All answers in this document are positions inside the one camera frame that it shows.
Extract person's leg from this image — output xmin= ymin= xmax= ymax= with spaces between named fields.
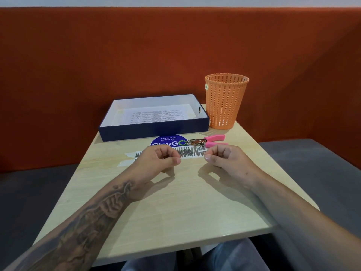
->
xmin=197 ymin=238 xmax=271 ymax=271
xmin=121 ymin=250 xmax=177 ymax=271

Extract orange plastic mesh basket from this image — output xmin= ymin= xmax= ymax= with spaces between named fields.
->
xmin=204 ymin=73 xmax=250 ymax=130

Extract person's right hand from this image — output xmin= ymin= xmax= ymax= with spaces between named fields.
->
xmin=204 ymin=144 xmax=264 ymax=190

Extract pink-handled hole punch pliers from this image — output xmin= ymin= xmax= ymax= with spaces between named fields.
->
xmin=186 ymin=134 xmax=230 ymax=148

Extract person's right forearm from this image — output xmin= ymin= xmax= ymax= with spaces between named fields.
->
xmin=251 ymin=175 xmax=361 ymax=271

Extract person's right leg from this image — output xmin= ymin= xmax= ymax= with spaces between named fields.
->
xmin=197 ymin=238 xmax=271 ymax=271

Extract round blue sticker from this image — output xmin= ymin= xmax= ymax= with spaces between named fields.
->
xmin=151 ymin=134 xmax=188 ymax=147

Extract scribbled white paper strip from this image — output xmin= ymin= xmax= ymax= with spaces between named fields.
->
xmin=135 ymin=146 xmax=208 ymax=160

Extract person's left forearm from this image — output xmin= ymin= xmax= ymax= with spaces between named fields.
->
xmin=3 ymin=178 xmax=136 ymax=271

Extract orange upholstered bench backrest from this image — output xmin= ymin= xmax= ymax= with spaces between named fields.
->
xmin=0 ymin=7 xmax=361 ymax=174

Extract printed white paper sheet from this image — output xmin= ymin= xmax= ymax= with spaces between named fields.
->
xmin=114 ymin=104 xmax=197 ymax=126

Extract person's left hand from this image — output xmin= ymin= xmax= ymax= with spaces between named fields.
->
xmin=128 ymin=145 xmax=182 ymax=190

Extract navy blue box tray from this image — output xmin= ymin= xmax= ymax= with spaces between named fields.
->
xmin=98 ymin=94 xmax=210 ymax=142

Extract person's left leg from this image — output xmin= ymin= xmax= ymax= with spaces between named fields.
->
xmin=121 ymin=250 xmax=177 ymax=271

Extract grey bench seat cushion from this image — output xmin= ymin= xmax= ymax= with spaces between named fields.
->
xmin=0 ymin=138 xmax=361 ymax=271

